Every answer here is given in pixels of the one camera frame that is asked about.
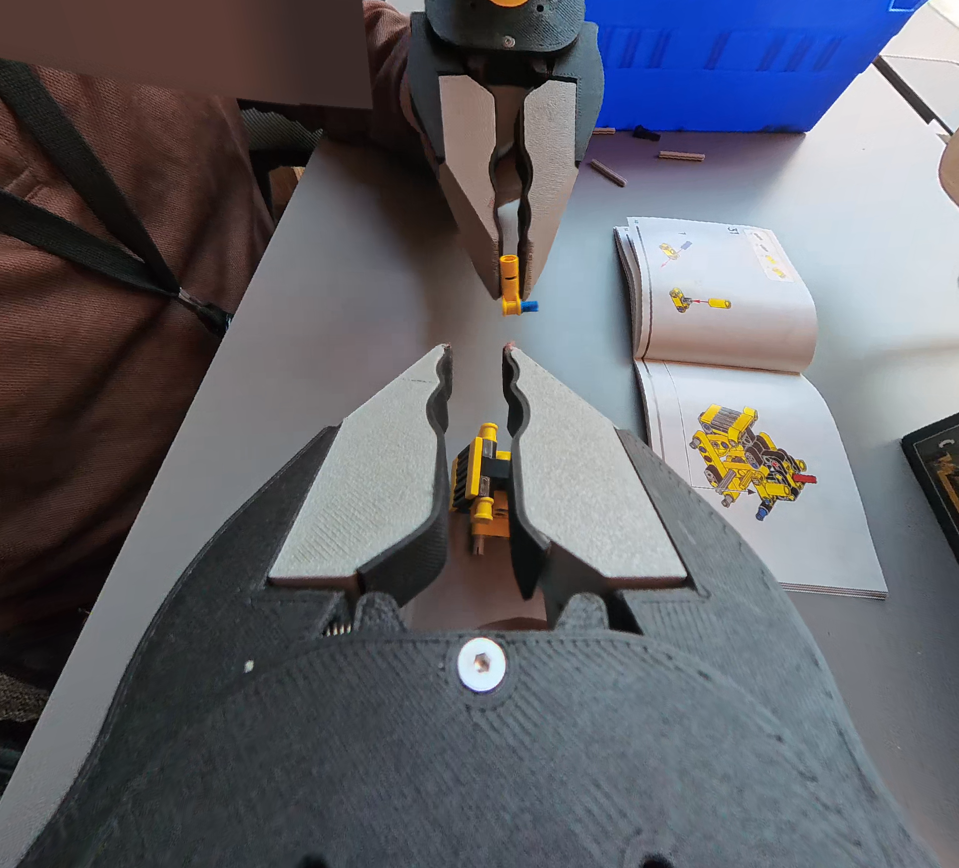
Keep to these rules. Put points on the yellow lego connector blue pin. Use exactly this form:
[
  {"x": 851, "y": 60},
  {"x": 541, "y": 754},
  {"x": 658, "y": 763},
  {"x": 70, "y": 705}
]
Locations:
[{"x": 511, "y": 272}]

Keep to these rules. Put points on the black chair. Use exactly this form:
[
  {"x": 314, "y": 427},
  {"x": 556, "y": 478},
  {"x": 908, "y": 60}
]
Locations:
[{"x": 277, "y": 134}]

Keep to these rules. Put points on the small black lego piece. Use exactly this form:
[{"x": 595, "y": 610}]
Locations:
[{"x": 644, "y": 132}]

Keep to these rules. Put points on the blue plastic bin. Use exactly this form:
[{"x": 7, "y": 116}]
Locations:
[{"x": 712, "y": 59}]

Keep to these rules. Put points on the person's left forearm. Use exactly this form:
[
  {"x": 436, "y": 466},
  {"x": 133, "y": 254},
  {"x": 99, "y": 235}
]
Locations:
[{"x": 386, "y": 59}]

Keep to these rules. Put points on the lego instruction booklet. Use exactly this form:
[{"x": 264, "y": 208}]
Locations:
[{"x": 749, "y": 336}]

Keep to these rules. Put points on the tan round object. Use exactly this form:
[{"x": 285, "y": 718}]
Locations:
[{"x": 950, "y": 167}]

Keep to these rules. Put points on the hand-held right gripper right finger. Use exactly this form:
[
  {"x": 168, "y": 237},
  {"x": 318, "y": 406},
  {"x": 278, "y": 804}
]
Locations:
[{"x": 592, "y": 493}]

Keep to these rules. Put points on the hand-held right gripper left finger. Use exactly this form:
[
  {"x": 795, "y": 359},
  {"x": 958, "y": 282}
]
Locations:
[{"x": 367, "y": 493}]

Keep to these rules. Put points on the yellow black lego model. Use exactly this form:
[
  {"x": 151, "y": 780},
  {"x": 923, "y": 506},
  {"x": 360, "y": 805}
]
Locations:
[{"x": 479, "y": 478}]

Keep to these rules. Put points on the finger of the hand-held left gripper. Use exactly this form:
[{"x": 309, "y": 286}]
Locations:
[
  {"x": 551, "y": 156},
  {"x": 468, "y": 149}
]

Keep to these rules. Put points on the dark lego box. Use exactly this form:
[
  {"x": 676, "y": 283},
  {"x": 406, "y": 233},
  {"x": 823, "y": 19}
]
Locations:
[{"x": 936, "y": 478}]

